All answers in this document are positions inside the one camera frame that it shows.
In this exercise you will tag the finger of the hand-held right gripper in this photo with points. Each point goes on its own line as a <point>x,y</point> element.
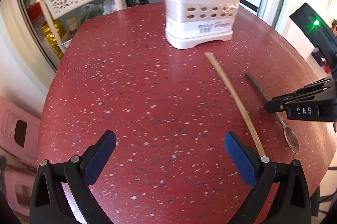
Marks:
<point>317,84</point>
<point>302,110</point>

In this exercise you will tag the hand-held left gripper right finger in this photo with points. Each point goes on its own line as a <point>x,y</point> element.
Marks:
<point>238,158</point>

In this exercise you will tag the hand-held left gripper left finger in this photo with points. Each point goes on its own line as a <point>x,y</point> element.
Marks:
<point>101,158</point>

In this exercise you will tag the metal spoon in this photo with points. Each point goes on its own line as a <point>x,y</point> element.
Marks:
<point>291,137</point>

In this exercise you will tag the wooden chopstick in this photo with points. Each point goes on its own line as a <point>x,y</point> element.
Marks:
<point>234,97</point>

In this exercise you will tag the white plastic utensil holder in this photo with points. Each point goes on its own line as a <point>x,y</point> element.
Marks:
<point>200,18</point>

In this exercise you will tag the person's right hand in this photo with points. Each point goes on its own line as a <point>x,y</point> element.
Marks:
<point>335,126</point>

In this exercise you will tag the pink plastic stool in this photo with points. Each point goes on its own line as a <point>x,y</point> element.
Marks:
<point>18,139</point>

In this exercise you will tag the gold foil bag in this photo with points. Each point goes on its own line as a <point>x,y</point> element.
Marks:
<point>52,37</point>

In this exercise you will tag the beige plastic storage rack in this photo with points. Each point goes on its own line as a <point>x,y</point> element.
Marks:
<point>79,0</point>

